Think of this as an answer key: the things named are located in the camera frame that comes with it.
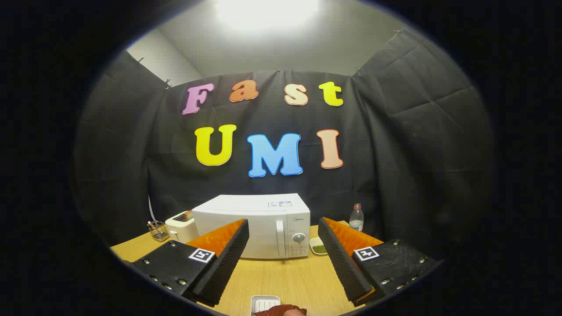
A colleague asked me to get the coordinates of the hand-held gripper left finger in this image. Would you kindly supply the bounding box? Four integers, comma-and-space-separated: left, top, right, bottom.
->
132, 219, 250, 308

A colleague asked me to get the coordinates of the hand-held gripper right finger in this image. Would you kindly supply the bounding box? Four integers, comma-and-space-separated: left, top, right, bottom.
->
318, 216, 440, 308

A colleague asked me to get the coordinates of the brown meat piece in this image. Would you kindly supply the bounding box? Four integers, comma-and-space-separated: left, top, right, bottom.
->
255, 305, 308, 316

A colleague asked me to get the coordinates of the white toaster oven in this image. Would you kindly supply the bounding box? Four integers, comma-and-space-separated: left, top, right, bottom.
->
192, 194, 311, 259

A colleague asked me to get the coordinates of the cream bread toaster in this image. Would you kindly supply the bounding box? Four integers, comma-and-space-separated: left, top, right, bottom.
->
165, 210, 199, 244

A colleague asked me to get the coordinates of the white divided dish of beans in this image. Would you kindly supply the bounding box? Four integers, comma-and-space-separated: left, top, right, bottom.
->
309, 237, 329, 256

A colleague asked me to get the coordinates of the clear plastic bottle red cap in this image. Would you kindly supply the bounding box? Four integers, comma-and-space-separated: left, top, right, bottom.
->
349, 203, 364, 232

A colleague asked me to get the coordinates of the small white ribbed tray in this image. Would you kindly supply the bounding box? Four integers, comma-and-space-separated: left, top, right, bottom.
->
250, 295, 281, 315

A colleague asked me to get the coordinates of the wire mesh basket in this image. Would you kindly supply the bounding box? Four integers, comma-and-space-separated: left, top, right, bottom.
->
148, 220, 170, 242

